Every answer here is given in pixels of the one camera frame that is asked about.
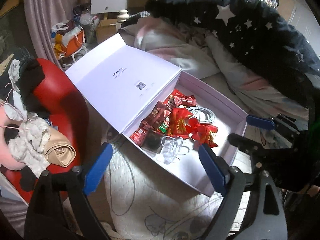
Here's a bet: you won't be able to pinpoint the dark brown snack wrapper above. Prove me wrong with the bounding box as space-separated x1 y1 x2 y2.
142 101 171 130

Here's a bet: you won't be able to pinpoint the red leather chair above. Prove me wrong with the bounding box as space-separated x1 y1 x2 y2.
1 59 89 204

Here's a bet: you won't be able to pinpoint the black star-pattern blanket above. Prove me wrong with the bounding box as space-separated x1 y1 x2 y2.
145 0 319 83

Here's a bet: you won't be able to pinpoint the clear plastic packaging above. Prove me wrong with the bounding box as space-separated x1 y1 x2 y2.
160 135 190 164

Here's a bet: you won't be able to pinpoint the large red spicy snack bag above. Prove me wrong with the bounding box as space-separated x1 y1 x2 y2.
157 88 197 139

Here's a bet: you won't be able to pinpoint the pile of clothes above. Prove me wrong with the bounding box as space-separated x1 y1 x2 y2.
1 59 76 178

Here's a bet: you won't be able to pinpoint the orange white shopping bag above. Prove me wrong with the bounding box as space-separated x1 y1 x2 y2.
51 20 85 60

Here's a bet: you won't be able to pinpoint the red pyramid candy packet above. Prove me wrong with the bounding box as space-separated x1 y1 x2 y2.
167 108 193 139

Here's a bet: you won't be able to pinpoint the small red sachet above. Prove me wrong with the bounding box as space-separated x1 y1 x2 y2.
130 127 149 146

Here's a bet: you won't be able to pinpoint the white drawer cabinet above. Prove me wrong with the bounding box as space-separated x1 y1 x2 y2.
91 0 127 14

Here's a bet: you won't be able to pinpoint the white quilted cartoon bedspread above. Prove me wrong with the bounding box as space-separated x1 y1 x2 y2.
102 72 253 240

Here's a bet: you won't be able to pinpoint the white open gift box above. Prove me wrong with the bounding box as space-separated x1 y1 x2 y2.
64 32 249 197

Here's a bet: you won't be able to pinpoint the white cable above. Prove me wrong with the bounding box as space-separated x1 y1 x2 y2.
187 106 217 126

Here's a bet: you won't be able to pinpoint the mauve curtain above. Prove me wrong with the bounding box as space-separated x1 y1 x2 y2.
23 0 77 67

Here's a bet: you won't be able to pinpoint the red propeller fan blade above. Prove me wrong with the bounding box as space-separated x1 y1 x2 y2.
185 118 206 141

